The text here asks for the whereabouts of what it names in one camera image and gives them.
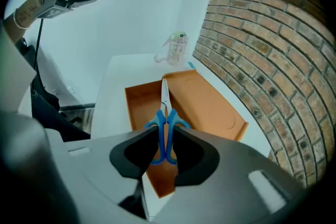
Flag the orange cardboard box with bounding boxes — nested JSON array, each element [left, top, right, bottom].
[[124, 79, 194, 199]]

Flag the black cable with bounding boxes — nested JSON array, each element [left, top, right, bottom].
[[33, 18, 45, 71]]

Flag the clear plastic water bottle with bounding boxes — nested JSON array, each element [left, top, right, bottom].
[[153, 31, 189, 67]]

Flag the white wristband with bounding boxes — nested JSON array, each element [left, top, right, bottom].
[[13, 7, 31, 30]]

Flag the black metal bar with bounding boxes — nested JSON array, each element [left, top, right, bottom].
[[58, 102, 96, 112]]

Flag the person's left forearm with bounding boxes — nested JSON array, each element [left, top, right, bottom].
[[3, 0, 46, 44]]

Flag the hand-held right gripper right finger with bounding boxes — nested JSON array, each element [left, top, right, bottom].
[[150, 125, 309, 224]]

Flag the blue-handled scissors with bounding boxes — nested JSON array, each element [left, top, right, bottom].
[[143, 78, 192, 166]]

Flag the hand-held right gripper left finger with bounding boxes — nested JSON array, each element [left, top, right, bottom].
[[44, 126, 159, 220]]

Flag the orange box lid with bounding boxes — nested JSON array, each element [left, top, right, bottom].
[[162, 69, 249, 143]]

